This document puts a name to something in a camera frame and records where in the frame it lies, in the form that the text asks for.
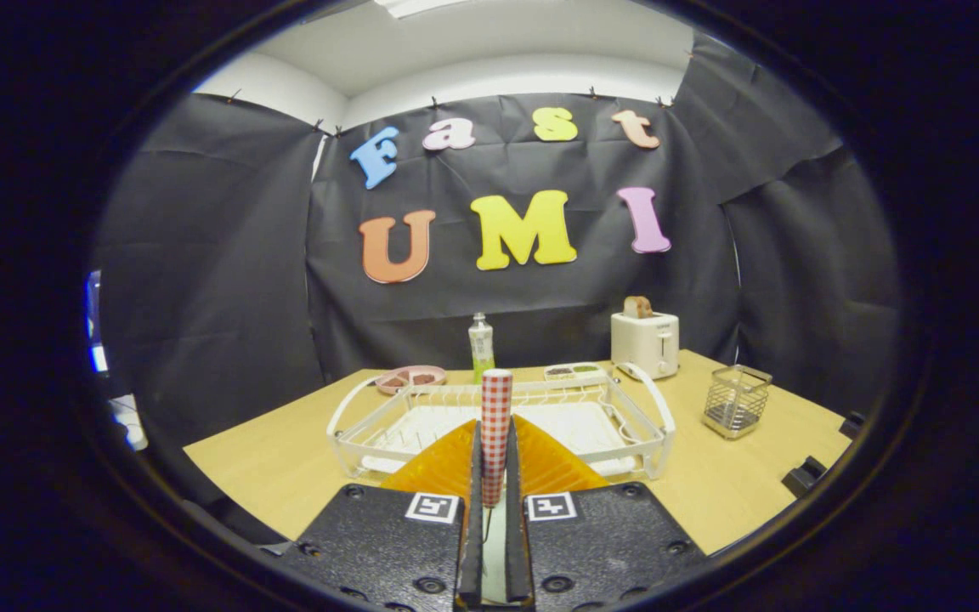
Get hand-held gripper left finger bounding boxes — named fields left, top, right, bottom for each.
left=286, top=418, right=484, bottom=612

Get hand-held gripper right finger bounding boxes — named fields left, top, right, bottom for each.
left=504, top=414, right=707, bottom=612

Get white wire dish rack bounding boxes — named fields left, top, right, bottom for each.
left=325, top=363, right=677, bottom=482

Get spoon with red checked handle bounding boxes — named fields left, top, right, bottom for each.
left=480, top=368, right=514, bottom=508

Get metal wire basket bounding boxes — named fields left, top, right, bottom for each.
left=702, top=365, right=773, bottom=440

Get pink dish with food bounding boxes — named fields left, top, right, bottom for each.
left=374, top=365, right=448, bottom=397

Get white divided dish with food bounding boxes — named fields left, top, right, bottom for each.
left=543, top=363, right=609, bottom=383

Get white toaster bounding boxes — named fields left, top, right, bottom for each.
left=610, top=311, right=681, bottom=380

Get clear bottle with green liquid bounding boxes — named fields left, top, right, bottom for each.
left=468, top=312, right=496, bottom=385

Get black backdrop cloth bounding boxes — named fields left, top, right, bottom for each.
left=90, top=34, right=903, bottom=502

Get ceiling light panel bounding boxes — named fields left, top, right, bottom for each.
left=375, top=0, right=473, bottom=18

